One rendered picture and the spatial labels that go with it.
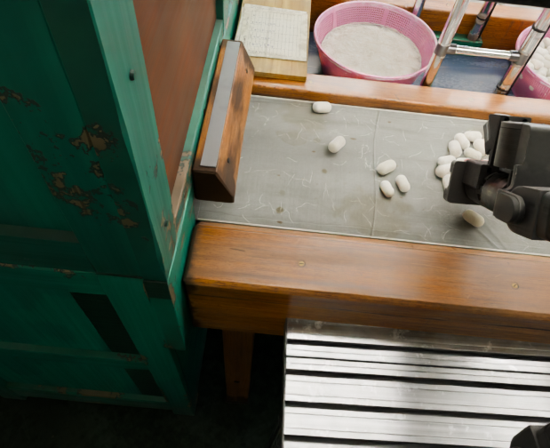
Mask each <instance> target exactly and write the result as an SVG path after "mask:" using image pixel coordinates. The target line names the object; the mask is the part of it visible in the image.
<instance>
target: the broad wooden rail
mask: <svg viewBox="0 0 550 448"><path fill-rule="evenodd" d="M183 283H184V287H185V292H186V295H187V304H188V307H189V312H190V316H191V320H192V325H193V326H194V327H201V328H210V329H219V330H228V331H237V332H254V333H263V334H272V335H281V336H283V327H284V323H285V319H286V317H289V318H298V319H306V320H315V321H324V322H333V323H342V324H359V325H368V326H377V327H386V328H395V329H403V330H412V331H422V332H439V333H448V334H457V335H466V336H475V337H484V338H492V339H502V340H519V341H528V342H537V343H545V344H550V258H549V257H541V256H532V255H523V254H515V253H506V252H490V251H481V250H473V249H464V248H456V247H447V246H438V245H430V244H414V243H405V242H396V241H387V240H378V239H369V238H361V237H352V236H336V235H327V234H319V233H310V232H302V231H293V230H284V229H276V228H260V227H251V226H242V225H234V224H225V223H217V222H208V221H200V222H198V223H197V224H196V225H195V227H194V228H193V232H192V236H191V241H190V246H189V250H188V254H187V262H186V266H185V270H184V275H183Z"/></svg>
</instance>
